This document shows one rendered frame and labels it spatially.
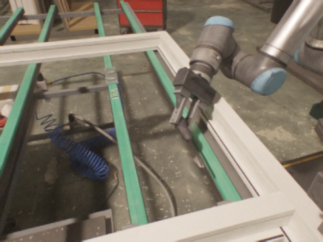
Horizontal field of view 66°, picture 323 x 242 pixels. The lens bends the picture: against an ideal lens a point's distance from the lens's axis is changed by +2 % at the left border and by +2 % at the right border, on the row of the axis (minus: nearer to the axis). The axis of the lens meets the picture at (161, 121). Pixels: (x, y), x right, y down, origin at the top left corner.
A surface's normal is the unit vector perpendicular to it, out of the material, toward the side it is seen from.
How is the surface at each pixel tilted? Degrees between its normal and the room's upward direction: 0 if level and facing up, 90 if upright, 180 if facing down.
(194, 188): 0
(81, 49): 90
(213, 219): 0
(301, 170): 0
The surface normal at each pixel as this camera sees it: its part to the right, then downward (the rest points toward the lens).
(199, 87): 0.60, 0.06
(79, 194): -0.02, -0.79
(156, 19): -0.12, 0.61
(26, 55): 0.25, 0.59
